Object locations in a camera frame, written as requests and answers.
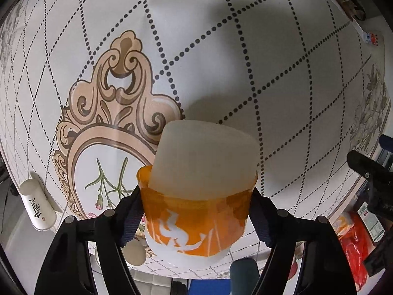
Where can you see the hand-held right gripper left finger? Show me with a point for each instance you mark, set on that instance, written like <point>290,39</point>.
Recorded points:
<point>132,221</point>

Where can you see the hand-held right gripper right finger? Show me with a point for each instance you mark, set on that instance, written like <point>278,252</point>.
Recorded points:
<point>261,221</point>

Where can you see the orange and white cup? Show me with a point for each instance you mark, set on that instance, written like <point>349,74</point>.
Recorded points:
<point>196,227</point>

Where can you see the plain white cup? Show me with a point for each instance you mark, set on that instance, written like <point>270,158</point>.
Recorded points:
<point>136,253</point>

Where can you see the white cup with black print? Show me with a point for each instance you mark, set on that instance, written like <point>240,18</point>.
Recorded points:
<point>38,206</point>

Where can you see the teal chair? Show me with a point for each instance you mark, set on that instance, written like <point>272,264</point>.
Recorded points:
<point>244,275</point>

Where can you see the red plastic bag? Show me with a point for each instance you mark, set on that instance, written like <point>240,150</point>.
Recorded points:
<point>353,245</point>

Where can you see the dark box with white label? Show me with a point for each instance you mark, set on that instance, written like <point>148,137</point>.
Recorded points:
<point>368,221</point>

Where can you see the black stand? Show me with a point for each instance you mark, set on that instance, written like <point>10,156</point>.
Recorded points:
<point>373,172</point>

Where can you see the printed white tablecloth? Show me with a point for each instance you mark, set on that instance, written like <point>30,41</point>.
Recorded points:
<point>215,67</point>

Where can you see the small white and red box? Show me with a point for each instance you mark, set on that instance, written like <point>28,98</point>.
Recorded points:
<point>372,38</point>

